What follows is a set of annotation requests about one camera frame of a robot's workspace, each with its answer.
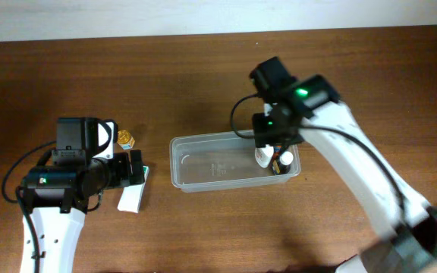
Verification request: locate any white green medicine box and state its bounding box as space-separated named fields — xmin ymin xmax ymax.
xmin=118 ymin=166 xmax=149 ymax=214

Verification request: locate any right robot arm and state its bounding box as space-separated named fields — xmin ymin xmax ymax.
xmin=250 ymin=57 xmax=437 ymax=273

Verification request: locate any clear plastic container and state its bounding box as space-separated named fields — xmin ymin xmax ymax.
xmin=169 ymin=132 xmax=301 ymax=193

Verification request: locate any white spray bottle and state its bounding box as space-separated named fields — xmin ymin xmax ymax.
xmin=254 ymin=145 xmax=275 ymax=168

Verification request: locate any gold lid small jar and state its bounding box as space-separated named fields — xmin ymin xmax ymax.
xmin=117 ymin=130 xmax=135 ymax=150

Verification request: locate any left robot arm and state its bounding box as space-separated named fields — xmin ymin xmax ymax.
xmin=15 ymin=118 xmax=149 ymax=272

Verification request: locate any dark bottle white cap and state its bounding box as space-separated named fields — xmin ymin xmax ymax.
xmin=271 ymin=151 xmax=294 ymax=175

